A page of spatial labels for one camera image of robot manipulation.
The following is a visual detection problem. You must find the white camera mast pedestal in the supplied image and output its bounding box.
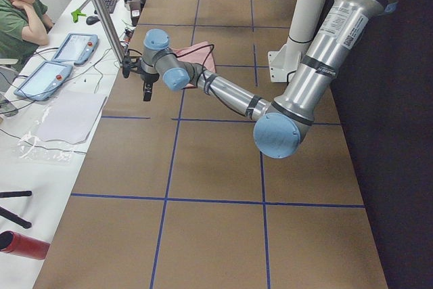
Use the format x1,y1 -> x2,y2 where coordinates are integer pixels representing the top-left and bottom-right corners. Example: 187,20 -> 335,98
268,0 -> 325,83

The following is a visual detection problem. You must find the green plastic tool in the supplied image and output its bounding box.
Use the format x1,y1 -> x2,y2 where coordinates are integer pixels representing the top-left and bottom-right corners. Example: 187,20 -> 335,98
71,9 -> 87,23

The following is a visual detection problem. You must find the far blue teach pendant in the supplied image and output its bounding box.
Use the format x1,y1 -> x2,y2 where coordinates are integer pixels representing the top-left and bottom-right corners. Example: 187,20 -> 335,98
51,33 -> 99,66

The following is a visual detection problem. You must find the black tripod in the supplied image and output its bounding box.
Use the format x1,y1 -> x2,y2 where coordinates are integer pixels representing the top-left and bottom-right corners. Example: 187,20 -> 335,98
1,190 -> 32,229

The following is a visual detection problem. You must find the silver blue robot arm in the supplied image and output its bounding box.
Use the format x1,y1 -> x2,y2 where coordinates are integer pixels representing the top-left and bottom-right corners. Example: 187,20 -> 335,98
138,0 -> 397,159

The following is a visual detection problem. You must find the pink snoopy t-shirt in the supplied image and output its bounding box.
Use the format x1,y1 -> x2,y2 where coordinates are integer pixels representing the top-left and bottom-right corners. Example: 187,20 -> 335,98
164,41 -> 216,91

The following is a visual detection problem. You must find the aluminium frame post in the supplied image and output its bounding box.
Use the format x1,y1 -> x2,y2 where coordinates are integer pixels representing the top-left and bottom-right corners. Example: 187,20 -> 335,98
92,0 -> 124,67

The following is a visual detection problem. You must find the person in green shirt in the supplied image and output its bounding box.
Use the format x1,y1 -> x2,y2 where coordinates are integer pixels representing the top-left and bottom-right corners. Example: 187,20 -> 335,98
1,0 -> 53,72

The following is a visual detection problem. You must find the black computer mouse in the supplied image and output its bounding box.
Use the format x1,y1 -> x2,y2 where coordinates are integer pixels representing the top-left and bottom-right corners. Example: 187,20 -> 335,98
85,16 -> 99,26

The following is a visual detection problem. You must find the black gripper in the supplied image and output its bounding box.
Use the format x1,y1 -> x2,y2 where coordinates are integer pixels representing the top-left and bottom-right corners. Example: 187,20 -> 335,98
141,72 -> 159,102

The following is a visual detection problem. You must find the blue teach pendant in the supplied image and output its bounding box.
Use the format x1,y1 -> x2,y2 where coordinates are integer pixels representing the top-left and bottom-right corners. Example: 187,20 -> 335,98
14,61 -> 72,102
51,33 -> 99,66

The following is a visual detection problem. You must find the near blue teach pendant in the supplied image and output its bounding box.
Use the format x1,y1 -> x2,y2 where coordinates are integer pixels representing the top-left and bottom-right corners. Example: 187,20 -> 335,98
14,61 -> 72,102

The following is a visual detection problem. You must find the red cylinder bottle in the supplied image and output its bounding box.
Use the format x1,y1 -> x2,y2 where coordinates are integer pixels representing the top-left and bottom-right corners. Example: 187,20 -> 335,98
1,231 -> 50,260

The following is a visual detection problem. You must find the white paper sheet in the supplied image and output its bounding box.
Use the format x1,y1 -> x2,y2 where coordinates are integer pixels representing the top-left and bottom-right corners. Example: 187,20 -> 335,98
36,91 -> 107,144

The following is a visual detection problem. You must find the clear plastic bag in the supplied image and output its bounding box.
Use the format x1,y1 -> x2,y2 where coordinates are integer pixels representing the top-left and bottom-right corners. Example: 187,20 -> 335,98
14,106 -> 87,164

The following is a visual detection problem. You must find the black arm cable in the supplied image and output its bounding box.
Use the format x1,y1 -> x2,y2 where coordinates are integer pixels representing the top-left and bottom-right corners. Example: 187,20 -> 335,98
172,43 -> 261,120

